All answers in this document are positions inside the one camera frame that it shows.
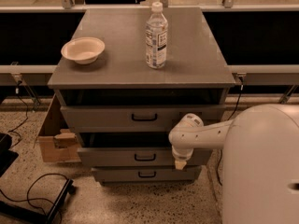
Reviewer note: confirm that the grey top drawer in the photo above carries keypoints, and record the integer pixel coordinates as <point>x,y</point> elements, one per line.
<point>134,118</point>

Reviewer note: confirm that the grey drawer cabinet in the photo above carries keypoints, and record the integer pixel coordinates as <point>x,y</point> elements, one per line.
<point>195,72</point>

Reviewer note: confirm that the white bowl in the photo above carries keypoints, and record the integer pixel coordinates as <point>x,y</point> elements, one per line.
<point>83,50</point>

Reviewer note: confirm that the clear plastic water bottle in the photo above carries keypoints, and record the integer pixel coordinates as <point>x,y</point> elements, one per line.
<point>156,37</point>

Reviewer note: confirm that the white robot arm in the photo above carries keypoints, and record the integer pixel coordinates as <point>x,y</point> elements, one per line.
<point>260,148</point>

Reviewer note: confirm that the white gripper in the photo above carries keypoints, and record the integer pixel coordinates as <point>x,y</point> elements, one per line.
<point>180,155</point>

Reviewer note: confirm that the black stand base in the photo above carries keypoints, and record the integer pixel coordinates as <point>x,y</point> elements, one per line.
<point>38,210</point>

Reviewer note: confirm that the grey bottom drawer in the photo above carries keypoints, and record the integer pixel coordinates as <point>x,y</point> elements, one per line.
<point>145,174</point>

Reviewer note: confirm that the brown cardboard box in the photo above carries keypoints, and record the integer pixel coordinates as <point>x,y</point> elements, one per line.
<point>57,143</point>

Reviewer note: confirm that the grey drawer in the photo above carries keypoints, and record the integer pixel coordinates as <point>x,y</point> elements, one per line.
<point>126,150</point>
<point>134,118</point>
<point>145,174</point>

